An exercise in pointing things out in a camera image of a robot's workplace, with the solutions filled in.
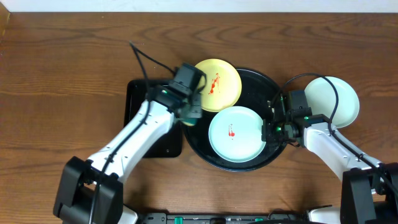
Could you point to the green yellow sponge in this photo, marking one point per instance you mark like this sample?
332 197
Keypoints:
189 121

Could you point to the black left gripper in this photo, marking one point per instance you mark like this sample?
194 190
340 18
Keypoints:
193 109

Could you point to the mint plate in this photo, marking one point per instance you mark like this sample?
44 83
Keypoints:
235 134
321 98

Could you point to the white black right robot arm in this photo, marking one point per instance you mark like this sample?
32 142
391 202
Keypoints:
369 186

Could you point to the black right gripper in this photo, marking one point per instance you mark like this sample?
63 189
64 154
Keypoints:
267 134

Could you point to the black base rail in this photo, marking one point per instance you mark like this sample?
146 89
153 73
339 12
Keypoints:
275 217

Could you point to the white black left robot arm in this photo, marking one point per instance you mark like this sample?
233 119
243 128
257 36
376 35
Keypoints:
91 191

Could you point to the black rectangular tray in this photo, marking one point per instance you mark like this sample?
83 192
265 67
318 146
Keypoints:
170 144

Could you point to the yellow plate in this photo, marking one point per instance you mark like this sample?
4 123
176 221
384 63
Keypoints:
223 85

